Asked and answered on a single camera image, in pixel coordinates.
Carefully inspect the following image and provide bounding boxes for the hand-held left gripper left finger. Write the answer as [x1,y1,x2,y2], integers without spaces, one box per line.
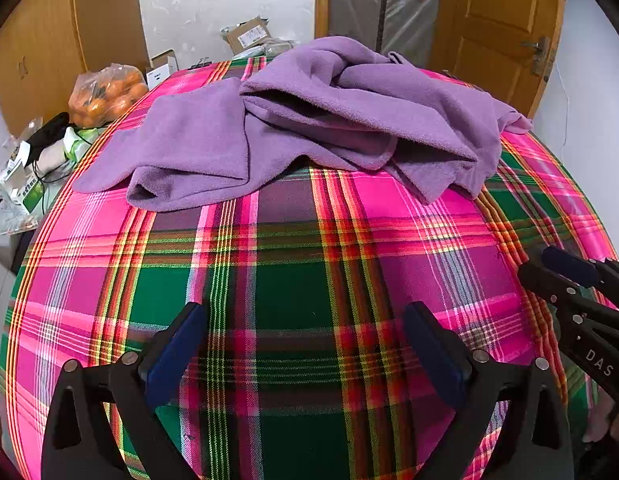
[42,302,208,480]

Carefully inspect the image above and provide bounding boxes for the green tissue pack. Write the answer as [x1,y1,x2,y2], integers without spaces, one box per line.
[64,127,98,158]

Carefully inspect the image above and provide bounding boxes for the wooden door frame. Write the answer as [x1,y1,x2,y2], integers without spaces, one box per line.
[315,0,333,41]

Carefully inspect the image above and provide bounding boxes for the person's right hand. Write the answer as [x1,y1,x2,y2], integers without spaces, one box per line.
[586,399,617,438]

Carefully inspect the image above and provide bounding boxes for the wooden wardrobe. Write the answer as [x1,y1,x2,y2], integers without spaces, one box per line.
[0,0,150,136]

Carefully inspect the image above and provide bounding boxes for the wooden door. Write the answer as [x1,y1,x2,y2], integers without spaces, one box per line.
[429,0,565,121]

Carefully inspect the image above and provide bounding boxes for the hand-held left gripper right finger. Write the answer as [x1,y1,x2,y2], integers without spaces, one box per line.
[403,302,575,480]

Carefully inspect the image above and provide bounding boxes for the purple fleece cloth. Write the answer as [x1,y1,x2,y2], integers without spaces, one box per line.
[72,36,534,212]

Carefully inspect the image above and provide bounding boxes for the green and white box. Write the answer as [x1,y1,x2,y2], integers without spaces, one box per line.
[7,142,45,211]

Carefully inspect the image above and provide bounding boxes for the grey plastic package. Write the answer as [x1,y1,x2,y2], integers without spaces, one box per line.
[234,40,295,58]

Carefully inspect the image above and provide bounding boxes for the small white box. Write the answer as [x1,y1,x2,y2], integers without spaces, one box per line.
[146,50,179,92]

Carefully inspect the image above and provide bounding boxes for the bag of oranges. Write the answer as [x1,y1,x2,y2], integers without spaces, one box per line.
[68,63,149,128]

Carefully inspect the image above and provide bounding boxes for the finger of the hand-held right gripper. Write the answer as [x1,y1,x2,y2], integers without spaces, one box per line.
[542,246,619,311]
[518,263,605,321]

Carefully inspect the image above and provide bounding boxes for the pink green plaid blanket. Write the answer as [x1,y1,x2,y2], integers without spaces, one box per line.
[0,55,619,480]

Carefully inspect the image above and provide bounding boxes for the metal door handle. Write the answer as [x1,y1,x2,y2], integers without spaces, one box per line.
[520,36,553,78]

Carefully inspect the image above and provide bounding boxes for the brown cardboard box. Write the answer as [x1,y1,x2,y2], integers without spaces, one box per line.
[220,16,271,56]

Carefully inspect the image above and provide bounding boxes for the black cloth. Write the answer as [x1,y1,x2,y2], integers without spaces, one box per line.
[27,111,70,151]

